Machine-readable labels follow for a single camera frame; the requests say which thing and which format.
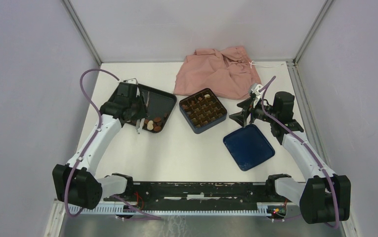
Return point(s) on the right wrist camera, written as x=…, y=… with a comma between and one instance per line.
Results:
x=256, y=90

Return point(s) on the pink cloth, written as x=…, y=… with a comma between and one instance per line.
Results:
x=228, y=73

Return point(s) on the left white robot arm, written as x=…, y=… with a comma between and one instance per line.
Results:
x=75, y=182

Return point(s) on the black chocolate tray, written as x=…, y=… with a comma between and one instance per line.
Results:
x=160, y=107

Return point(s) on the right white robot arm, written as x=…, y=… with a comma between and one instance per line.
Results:
x=325, y=196

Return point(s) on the blue chocolate box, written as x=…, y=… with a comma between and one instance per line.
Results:
x=202, y=110

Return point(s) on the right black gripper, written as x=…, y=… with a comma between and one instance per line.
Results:
x=241, y=117

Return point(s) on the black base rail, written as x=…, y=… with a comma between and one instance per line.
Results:
x=199, y=196

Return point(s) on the silver metal tongs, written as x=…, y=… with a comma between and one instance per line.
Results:
x=140, y=122

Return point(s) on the blue box lid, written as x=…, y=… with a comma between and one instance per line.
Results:
x=248, y=147

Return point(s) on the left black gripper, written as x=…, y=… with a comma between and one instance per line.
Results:
x=143, y=113

